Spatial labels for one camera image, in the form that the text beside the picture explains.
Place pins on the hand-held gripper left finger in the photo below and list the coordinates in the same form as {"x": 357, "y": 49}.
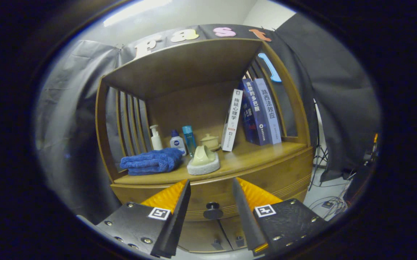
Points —
{"x": 174, "y": 227}

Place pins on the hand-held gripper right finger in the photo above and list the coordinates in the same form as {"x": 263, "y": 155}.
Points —
{"x": 248, "y": 224}

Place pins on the wooden drawer with black knob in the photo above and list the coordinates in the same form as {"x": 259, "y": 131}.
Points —
{"x": 212, "y": 191}

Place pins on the wooden cabinet door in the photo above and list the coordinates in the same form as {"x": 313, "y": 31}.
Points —
{"x": 235, "y": 231}
{"x": 201, "y": 234}

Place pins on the wooden countertop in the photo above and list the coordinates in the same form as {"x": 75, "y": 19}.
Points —
{"x": 259, "y": 155}

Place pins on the wooden cabinet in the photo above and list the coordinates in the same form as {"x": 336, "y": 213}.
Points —
{"x": 179, "y": 65}

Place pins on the blue folded towel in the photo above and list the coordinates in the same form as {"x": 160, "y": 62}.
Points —
{"x": 150, "y": 162}

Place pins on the white bottle with blue cap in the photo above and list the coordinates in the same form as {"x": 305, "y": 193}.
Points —
{"x": 177, "y": 143}

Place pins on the white pump bottle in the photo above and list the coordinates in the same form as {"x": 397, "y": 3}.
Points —
{"x": 156, "y": 142}

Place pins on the clear blue bottle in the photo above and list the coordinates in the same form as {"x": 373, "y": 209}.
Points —
{"x": 189, "y": 141}

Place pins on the beige lidded tea bowl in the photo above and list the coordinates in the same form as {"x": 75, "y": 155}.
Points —
{"x": 211, "y": 141}

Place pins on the black light stand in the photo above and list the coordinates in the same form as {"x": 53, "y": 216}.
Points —
{"x": 318, "y": 159}

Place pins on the white book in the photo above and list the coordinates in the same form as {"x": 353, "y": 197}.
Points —
{"x": 233, "y": 119}

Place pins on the dark blue book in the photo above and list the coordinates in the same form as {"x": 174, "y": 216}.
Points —
{"x": 255, "y": 112}

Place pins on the pale blue book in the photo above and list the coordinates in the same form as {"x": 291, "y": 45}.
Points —
{"x": 270, "y": 112}

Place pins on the black device with orange tip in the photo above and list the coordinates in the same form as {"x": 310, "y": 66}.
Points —
{"x": 369, "y": 157}

